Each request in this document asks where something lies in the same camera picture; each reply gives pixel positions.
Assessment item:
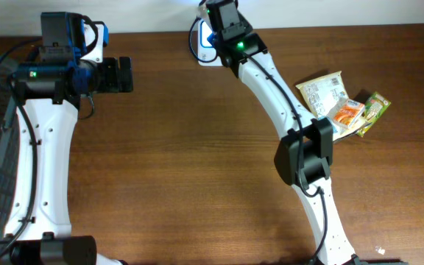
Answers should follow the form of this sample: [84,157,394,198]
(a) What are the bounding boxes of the yellow snack bag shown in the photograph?
[296,71,361,142]

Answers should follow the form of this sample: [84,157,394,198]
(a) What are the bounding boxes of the orange tissue pack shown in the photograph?
[331,98,365,129]

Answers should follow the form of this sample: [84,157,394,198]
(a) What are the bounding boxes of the green snack bag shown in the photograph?
[356,90,391,137]

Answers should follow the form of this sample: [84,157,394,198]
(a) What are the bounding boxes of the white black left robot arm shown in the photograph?
[0,12,133,265]

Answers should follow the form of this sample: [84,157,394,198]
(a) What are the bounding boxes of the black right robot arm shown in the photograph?
[199,0,361,264]

